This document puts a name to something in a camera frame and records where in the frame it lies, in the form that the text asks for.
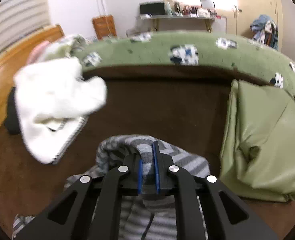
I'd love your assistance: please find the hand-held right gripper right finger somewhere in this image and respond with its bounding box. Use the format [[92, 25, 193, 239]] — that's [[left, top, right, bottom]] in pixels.
[[152, 141, 279, 240]]

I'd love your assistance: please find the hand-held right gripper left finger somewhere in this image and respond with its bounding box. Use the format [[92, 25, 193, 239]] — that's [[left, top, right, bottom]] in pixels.
[[12, 155, 144, 240]]

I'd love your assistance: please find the grey striped zip hoodie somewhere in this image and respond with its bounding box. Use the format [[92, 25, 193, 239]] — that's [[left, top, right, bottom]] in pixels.
[[12, 134, 210, 240]]

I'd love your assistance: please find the pile of clothes on chair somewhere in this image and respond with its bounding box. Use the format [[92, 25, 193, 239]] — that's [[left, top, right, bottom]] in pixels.
[[250, 15, 279, 50]]

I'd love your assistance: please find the folded olive green garment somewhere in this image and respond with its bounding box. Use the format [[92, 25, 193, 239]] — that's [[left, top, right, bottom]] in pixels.
[[220, 79, 295, 203]]

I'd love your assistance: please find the white fleece jacket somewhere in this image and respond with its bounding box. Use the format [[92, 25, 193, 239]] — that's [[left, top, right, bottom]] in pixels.
[[14, 57, 108, 165]]

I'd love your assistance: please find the green panda print blanket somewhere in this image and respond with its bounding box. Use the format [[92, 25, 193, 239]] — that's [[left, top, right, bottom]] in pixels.
[[70, 31, 295, 104]]

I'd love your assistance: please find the wooden chair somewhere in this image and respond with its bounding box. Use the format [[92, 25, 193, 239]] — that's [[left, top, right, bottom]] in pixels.
[[92, 15, 118, 40]]

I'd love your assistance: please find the pale green pillow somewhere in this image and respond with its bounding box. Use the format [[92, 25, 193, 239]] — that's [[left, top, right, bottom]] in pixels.
[[47, 35, 88, 60]]

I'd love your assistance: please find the white desk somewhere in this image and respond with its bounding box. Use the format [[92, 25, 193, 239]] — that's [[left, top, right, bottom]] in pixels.
[[136, 14, 225, 34]]

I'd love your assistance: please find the black laptop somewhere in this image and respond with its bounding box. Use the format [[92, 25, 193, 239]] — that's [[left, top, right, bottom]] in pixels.
[[139, 2, 165, 15]]

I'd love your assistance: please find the group of bottles on desk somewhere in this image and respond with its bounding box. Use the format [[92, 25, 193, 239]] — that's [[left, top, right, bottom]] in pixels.
[[165, 2, 216, 18]]

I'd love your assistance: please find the pink pillow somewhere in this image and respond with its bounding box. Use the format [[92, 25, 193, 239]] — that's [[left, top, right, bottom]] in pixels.
[[27, 40, 50, 64]]

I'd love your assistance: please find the wooden headboard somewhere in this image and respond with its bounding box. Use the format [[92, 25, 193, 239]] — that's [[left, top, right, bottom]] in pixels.
[[0, 24, 65, 145]]

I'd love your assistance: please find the cream door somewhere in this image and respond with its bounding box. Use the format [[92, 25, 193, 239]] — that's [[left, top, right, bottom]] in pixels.
[[235, 0, 283, 38]]

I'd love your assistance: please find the striped window blind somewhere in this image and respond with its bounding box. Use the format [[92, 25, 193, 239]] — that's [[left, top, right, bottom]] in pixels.
[[0, 0, 49, 63]]

